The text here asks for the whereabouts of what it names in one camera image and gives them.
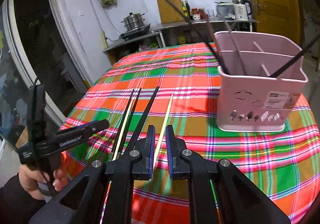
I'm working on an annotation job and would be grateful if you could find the steel kitchen shelf table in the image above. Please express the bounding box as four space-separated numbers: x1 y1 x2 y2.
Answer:
151 17 259 47

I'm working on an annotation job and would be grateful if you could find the person's left hand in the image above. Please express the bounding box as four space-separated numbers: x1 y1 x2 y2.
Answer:
18 163 68 200

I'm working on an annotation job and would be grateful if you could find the light bamboo chopstick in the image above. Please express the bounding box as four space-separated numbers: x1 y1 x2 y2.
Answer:
153 95 173 168

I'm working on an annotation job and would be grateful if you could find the pale bamboo chopstick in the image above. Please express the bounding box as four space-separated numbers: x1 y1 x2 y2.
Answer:
112 100 133 161

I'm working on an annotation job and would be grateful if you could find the plaid tablecloth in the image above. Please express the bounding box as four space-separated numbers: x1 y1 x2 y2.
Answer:
62 43 319 223

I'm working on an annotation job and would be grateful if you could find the brown chopstick in holder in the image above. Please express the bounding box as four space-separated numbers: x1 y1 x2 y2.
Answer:
224 20 248 75

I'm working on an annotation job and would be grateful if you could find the black chopstick in holder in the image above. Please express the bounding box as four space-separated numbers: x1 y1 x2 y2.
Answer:
165 0 230 75

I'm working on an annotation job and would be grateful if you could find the pink utensil holder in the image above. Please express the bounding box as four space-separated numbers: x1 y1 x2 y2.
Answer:
215 31 308 132

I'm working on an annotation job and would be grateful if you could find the low steel side table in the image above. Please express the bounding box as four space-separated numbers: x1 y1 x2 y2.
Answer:
103 32 164 65

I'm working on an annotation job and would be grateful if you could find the induction cooker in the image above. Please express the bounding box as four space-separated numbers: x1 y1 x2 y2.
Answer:
119 24 151 40

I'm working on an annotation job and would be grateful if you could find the steel steamer pot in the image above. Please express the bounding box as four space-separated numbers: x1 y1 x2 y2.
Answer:
122 13 144 30

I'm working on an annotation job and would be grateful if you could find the wooden cutting board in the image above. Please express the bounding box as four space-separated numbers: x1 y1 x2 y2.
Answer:
157 0 184 23

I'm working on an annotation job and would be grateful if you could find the red lidded jar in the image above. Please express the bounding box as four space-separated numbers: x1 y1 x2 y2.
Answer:
191 8 201 20

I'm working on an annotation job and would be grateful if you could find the dark oil bottle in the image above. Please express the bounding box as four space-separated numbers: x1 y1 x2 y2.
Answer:
185 0 193 20

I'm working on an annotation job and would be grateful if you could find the clear plastic container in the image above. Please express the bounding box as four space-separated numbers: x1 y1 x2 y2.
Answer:
215 2 235 20

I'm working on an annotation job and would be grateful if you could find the white electric kettle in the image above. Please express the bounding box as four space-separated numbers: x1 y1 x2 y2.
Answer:
232 0 253 20

